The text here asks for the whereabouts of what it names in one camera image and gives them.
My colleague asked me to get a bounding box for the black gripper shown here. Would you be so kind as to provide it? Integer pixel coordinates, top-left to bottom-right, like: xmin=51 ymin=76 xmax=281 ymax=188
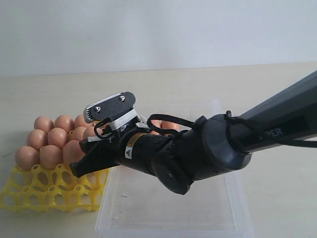
xmin=69 ymin=131 xmax=171 ymax=178

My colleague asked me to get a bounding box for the brown egg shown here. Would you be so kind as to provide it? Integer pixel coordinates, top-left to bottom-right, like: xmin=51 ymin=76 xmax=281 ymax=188
xmin=160 ymin=120 xmax=180 ymax=132
xmin=62 ymin=140 xmax=85 ymax=168
xmin=150 ymin=119 xmax=163 ymax=136

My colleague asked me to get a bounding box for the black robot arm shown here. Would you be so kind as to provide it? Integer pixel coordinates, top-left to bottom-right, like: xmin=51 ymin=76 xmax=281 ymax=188
xmin=70 ymin=73 xmax=317 ymax=195

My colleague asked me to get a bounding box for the yellow plastic egg tray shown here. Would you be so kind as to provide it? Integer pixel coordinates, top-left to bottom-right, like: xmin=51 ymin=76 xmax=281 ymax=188
xmin=0 ymin=164 xmax=108 ymax=212

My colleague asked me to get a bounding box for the clear plastic container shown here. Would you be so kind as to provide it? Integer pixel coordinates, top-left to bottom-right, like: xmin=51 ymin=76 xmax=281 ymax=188
xmin=95 ymin=98 xmax=256 ymax=238

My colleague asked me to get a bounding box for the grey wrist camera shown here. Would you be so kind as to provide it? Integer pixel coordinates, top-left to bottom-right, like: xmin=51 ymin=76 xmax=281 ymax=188
xmin=83 ymin=92 xmax=136 ymax=123

